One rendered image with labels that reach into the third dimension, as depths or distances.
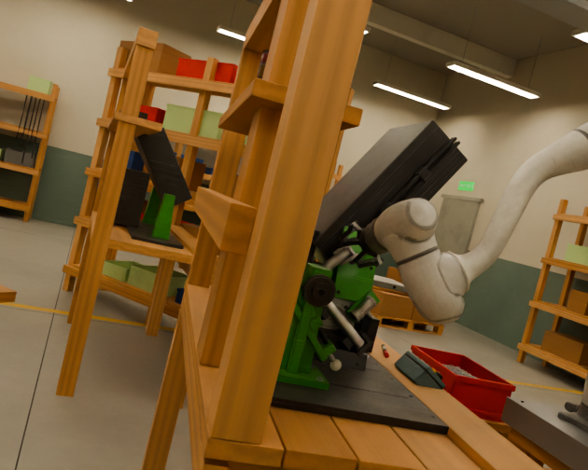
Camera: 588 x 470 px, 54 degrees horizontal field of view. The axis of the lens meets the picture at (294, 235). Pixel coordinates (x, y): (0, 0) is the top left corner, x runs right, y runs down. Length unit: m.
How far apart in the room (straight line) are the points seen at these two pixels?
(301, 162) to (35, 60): 9.76
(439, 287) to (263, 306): 0.46
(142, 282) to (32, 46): 6.23
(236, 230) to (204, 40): 9.85
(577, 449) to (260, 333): 0.89
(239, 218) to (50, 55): 9.65
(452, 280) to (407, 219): 0.17
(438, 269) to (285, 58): 0.59
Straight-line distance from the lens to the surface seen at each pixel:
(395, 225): 1.29
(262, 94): 1.27
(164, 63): 5.47
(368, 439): 1.23
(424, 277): 1.30
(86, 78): 10.56
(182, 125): 5.05
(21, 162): 10.00
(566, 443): 1.63
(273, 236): 0.97
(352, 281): 1.68
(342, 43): 1.01
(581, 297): 7.84
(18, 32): 10.71
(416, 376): 1.67
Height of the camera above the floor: 1.30
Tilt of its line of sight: 3 degrees down
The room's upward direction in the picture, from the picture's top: 14 degrees clockwise
